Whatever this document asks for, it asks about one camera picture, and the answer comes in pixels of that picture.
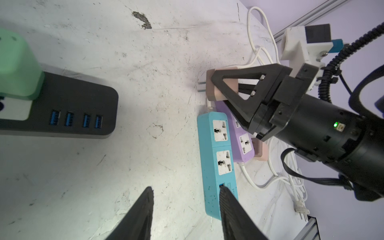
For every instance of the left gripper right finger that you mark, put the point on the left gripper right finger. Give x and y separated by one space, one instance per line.
237 225

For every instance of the green adapter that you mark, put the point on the green adapter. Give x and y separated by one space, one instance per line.
22 76

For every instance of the black power strip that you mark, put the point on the black power strip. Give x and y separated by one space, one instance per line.
68 108

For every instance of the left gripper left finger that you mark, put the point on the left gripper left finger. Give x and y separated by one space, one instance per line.
137 223

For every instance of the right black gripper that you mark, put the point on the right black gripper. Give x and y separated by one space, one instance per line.
351 143

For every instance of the teal power strip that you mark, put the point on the teal power strip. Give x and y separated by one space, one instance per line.
217 161

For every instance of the purple power strip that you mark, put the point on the purple power strip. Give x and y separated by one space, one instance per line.
241 141

